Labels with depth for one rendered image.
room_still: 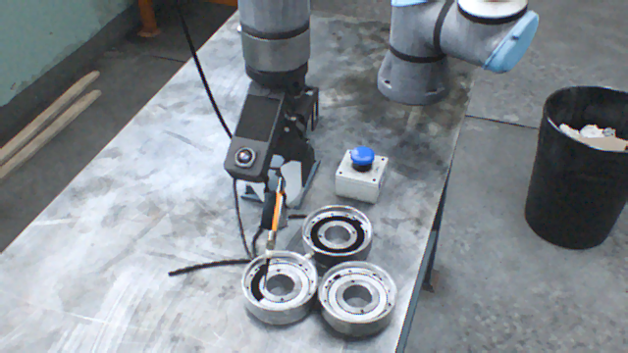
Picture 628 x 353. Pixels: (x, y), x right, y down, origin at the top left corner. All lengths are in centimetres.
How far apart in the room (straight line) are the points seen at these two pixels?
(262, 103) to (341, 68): 68
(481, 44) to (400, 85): 20
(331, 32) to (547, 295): 104
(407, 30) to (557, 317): 109
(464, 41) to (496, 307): 102
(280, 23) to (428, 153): 57
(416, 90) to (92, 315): 72
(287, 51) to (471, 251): 152
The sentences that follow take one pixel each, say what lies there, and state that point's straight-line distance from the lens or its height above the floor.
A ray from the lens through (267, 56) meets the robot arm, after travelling 68.
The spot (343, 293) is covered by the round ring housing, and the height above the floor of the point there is 82.
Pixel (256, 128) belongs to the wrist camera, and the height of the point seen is 110.
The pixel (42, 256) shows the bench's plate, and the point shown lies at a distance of 105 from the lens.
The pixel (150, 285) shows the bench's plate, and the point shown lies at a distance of 96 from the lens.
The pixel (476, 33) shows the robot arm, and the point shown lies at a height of 99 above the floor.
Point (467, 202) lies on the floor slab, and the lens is 228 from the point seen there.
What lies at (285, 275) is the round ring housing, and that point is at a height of 83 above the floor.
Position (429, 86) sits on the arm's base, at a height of 83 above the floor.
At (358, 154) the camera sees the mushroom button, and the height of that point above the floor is 87.
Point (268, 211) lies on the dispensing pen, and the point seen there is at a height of 95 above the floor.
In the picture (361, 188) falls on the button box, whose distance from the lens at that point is 104.
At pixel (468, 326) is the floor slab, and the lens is 193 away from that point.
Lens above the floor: 152
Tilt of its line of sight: 41 degrees down
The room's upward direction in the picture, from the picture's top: straight up
